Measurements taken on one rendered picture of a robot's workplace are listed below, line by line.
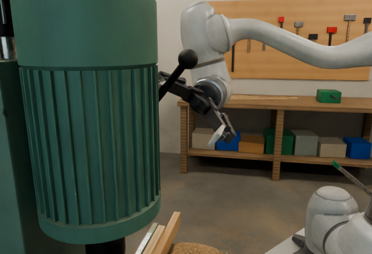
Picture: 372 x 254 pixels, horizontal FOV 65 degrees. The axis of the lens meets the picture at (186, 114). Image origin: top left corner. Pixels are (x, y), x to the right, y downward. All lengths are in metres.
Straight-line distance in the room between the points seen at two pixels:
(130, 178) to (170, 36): 3.45
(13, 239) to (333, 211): 0.88
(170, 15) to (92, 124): 3.49
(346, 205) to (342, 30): 2.93
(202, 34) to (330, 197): 0.66
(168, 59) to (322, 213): 3.04
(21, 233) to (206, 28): 0.59
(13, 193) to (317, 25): 3.56
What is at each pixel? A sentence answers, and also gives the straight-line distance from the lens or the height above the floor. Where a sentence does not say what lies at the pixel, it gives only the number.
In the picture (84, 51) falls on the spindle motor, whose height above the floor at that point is 1.43.
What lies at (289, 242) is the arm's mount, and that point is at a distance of 1.31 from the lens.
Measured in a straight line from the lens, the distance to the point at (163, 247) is 0.82.
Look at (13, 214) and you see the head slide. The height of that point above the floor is 1.22.
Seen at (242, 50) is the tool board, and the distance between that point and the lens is 3.66.
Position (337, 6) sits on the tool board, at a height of 1.85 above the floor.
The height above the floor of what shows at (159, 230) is 0.95.
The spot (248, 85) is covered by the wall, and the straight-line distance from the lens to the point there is 3.71.
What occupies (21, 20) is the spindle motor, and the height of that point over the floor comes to 1.46.
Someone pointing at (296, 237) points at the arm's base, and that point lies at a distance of 1.28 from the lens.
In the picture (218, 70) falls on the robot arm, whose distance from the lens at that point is 0.79.
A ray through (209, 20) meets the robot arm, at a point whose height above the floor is 1.50.
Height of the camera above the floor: 1.44
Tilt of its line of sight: 13 degrees down
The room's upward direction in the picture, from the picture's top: straight up
